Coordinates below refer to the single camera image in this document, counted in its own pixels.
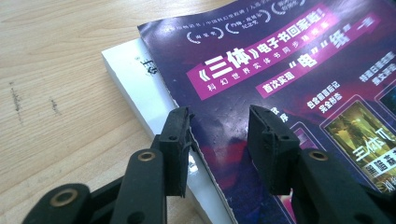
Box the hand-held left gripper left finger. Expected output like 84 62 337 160
151 106 195 198

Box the purple magazine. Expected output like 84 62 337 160
136 0 396 224

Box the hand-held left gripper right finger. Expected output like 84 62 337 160
247 104 302 196

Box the white book with colourful pictures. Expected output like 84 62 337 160
101 37 234 224

